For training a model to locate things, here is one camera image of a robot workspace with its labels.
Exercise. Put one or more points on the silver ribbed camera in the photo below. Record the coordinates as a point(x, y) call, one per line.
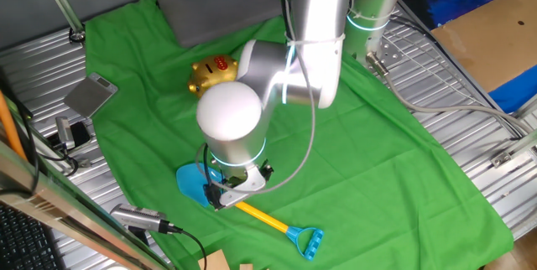
point(134, 215)

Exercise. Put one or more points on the grey cushion pad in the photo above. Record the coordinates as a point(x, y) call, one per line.
point(210, 6)

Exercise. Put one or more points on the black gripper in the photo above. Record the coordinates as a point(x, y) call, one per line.
point(237, 180)

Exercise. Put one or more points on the large wooden block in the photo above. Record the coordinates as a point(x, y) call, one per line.
point(215, 261)

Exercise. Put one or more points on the aluminium frame beam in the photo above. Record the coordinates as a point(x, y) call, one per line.
point(63, 209)

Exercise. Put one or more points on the blue yellow toy shovel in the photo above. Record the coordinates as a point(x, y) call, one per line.
point(191, 182)

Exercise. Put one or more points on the black keyboard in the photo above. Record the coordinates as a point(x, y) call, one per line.
point(21, 245)

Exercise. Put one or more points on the golden piggy bank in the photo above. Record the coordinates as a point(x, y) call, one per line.
point(210, 75)

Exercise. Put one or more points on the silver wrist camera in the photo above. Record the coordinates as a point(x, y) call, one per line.
point(245, 190)

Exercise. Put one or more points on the aluminium rail with bracket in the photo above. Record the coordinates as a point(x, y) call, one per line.
point(514, 152)

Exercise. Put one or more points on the silver digital kitchen scale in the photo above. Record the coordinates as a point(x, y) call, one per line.
point(88, 96)

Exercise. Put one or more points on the orange pole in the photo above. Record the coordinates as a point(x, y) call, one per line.
point(8, 123)

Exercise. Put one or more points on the brown cardboard sheet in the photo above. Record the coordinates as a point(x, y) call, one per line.
point(491, 39)

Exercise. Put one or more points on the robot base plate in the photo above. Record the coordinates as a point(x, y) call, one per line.
point(390, 54)

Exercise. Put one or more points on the blue board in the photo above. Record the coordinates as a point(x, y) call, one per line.
point(518, 91)

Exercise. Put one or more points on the green cloth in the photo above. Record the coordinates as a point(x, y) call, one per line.
point(377, 169)

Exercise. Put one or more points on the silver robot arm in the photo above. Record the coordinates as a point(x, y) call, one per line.
point(230, 110)

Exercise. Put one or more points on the medium wooden block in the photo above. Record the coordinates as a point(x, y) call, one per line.
point(246, 267)

